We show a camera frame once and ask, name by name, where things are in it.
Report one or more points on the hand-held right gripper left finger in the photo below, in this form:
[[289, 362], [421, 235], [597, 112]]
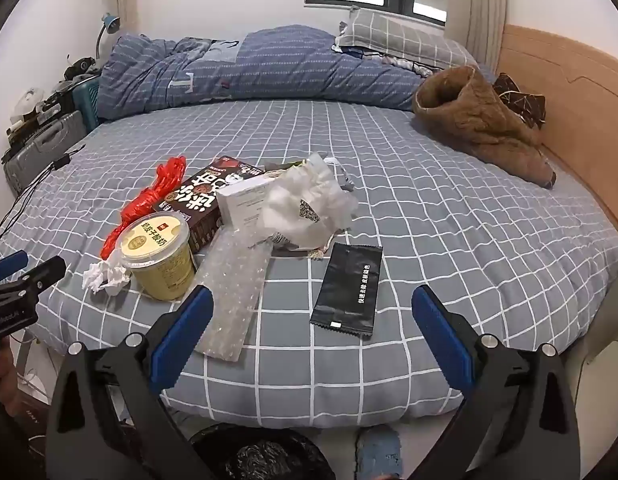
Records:
[[184, 330]]

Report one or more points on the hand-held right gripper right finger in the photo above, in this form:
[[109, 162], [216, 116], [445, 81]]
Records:
[[441, 330]]

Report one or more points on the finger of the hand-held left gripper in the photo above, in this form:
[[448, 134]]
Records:
[[44, 271], [9, 262]]

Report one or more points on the brown cookie box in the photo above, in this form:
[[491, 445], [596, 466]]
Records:
[[204, 195]]

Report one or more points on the small white box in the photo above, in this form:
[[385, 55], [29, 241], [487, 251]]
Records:
[[241, 205]]

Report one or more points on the black lined trash bin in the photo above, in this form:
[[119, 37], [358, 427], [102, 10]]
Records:
[[269, 455]]

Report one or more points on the translucent plastic bag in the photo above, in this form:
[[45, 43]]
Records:
[[299, 200]]

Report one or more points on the clear bubble wrap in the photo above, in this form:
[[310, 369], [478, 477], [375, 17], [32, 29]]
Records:
[[234, 300]]

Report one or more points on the crumpled white tissue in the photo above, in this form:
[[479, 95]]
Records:
[[106, 277]]

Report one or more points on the grey checked bed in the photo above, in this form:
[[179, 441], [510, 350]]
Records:
[[439, 260]]

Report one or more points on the yellow yogurt cup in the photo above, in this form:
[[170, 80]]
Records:
[[159, 260]]

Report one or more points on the black sachet packet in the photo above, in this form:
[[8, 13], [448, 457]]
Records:
[[346, 290]]

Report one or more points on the grey suitcase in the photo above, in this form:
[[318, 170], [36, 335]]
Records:
[[44, 145]]

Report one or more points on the red plastic bag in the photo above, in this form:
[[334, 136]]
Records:
[[154, 195]]

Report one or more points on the blue slipper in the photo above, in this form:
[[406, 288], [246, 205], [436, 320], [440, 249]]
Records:
[[379, 452]]

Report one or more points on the white round object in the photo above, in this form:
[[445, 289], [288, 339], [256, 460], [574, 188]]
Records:
[[28, 99]]

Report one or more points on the black device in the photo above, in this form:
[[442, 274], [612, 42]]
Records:
[[81, 67]]

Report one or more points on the brown fleece garment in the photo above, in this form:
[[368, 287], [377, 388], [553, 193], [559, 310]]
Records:
[[469, 115]]

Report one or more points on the dark patterned cloth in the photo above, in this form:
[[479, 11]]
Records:
[[519, 97]]

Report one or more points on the blue desk lamp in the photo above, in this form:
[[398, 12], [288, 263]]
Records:
[[111, 22]]

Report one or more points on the wooden headboard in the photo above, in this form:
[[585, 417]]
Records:
[[579, 110]]

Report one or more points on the blue striped quilt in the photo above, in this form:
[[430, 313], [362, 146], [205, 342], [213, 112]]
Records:
[[289, 70]]

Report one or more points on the grey checked pillow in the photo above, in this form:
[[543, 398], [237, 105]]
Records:
[[404, 35]]

